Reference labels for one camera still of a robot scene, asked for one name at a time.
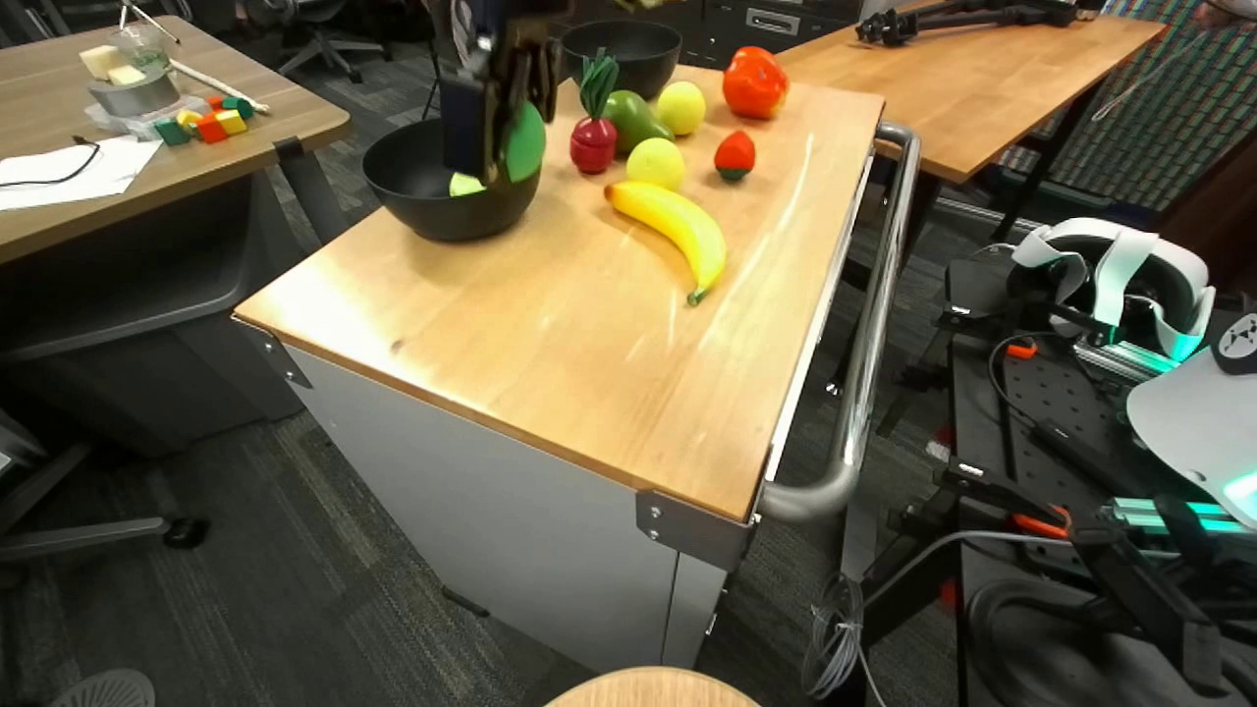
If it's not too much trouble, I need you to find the round wooden stool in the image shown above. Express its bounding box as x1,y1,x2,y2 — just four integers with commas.
545,669,764,707

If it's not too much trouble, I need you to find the white paper sheet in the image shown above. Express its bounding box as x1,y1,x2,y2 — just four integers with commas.
0,135,167,218

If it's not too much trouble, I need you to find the yellow-green ball with dent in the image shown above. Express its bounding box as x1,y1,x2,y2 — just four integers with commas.
625,137,691,197

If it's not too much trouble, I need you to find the black plastic bowl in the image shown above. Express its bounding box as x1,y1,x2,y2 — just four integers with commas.
561,15,687,105
361,116,545,248

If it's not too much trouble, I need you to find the long black device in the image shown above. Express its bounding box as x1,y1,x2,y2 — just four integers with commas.
857,0,1096,53

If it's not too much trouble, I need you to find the white VR headset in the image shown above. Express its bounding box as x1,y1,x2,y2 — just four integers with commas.
1011,212,1217,384

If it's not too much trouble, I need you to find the orange red bell pepper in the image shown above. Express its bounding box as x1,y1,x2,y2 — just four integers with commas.
719,45,795,126

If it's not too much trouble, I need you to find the grey white cloth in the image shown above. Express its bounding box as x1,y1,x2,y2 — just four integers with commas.
450,0,488,74

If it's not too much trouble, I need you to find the grey round object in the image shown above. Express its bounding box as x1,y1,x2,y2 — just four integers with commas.
52,669,160,707

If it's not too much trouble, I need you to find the clear plastic container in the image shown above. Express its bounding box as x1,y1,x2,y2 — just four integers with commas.
78,20,185,117

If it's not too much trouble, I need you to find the yellow round toy fruit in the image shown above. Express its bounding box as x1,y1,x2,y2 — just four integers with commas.
653,78,713,140

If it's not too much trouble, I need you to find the black breadboard table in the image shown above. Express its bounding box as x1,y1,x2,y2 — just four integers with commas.
946,253,1257,707

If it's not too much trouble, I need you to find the metal corner bracket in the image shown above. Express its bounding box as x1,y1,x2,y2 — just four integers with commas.
634,486,756,578

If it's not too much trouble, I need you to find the green toy pear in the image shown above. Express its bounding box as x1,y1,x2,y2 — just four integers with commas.
598,87,676,159

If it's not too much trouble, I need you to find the thin black cable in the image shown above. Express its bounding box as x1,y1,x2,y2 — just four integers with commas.
0,137,105,194

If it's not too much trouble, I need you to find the white cart cabinet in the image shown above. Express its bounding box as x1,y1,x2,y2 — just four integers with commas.
281,342,740,680

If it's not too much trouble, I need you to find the person in plaid shirt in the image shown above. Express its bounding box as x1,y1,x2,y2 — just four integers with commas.
1044,0,1257,219

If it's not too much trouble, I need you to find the white label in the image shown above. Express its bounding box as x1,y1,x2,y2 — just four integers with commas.
742,6,805,38

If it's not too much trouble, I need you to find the orange tipped black cable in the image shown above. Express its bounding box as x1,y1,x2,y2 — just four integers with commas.
983,330,1055,455

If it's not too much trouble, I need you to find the red toy strawberry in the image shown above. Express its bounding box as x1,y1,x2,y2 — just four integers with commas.
713,126,764,188

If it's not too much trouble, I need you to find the grey office chair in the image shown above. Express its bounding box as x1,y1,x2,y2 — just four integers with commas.
0,248,268,570

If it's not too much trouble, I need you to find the yellow toy banana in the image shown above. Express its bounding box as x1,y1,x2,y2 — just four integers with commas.
600,178,732,309

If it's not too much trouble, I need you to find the large wooden desk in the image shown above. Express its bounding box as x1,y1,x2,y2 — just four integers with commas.
770,8,1171,188

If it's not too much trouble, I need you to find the grey cable bundle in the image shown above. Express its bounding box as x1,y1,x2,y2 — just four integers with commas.
802,573,878,707

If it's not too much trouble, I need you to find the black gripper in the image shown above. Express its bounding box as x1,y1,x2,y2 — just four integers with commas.
439,0,574,184

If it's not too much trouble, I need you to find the black cabinet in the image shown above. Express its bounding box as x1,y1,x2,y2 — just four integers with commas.
568,0,867,71

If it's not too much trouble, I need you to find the thin white stick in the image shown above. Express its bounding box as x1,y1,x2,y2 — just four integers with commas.
167,55,277,117

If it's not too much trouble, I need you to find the wooden side desk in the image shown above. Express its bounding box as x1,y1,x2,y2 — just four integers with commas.
0,12,354,465

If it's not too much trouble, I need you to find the grey device with teal light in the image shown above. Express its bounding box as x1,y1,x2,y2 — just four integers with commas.
1120,345,1257,541

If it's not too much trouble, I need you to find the orange handled tool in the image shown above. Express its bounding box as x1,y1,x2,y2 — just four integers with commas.
1006,508,1079,548

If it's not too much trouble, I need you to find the red radish with green leaves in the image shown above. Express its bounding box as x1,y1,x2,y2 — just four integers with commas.
568,46,625,180

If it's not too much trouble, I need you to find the black mesh office chair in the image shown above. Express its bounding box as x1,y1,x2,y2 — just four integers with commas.
240,0,389,87

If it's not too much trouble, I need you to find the metal cart handle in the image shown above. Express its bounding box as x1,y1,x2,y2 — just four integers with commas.
757,121,924,531

